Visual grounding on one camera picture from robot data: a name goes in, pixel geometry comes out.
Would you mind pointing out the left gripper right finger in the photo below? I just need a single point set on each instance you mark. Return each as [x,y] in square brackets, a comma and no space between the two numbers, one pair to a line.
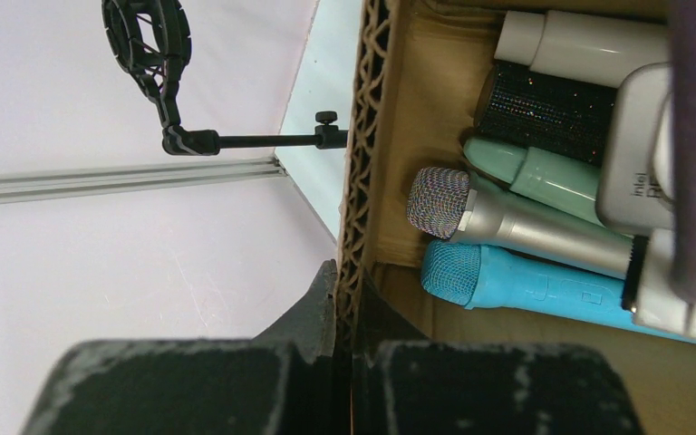
[405,383]

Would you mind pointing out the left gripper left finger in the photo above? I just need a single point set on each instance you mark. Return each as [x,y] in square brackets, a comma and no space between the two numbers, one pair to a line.
[278,382]

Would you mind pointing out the brown cardboard box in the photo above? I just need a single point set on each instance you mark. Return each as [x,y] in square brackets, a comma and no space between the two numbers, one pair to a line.
[420,68]

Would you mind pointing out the blue microphone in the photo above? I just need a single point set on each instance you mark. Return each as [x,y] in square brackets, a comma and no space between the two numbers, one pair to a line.
[485,276]

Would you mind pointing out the silver microphone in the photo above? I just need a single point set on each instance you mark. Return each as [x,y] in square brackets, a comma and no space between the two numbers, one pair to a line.
[453,205]

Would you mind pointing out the mint green microphone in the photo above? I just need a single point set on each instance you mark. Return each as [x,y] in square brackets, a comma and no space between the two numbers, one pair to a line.
[551,179]

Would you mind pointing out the black glitter microphone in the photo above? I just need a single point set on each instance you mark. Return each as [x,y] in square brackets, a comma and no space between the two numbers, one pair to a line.
[531,109]

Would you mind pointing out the white microphone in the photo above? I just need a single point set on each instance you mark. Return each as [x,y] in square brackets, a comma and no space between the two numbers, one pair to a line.
[581,47]

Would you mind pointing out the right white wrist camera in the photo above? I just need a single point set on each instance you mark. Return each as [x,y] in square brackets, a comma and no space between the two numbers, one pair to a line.
[635,198]

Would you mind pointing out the aluminium frame post left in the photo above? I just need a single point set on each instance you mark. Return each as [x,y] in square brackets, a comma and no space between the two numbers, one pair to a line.
[75,183]

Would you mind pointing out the tripod shock mount stand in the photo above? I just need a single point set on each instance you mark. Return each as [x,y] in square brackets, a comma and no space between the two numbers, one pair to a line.
[151,42]

